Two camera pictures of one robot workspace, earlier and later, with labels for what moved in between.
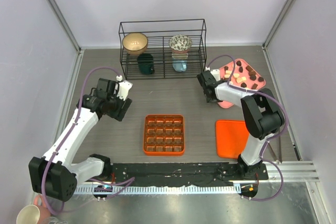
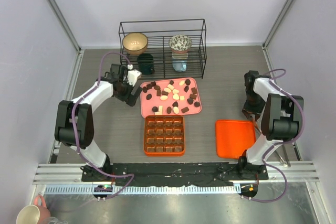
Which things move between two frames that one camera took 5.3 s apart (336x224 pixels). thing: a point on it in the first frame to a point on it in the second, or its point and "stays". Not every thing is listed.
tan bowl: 135,43 stays
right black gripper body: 209,100 to 254,104
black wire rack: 163,49 stays
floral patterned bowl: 180,44 stays
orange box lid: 231,137 stays
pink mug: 30,214 stays
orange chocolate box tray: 164,135 stays
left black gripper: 118,115 to 130,99
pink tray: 244,74 to 177,96
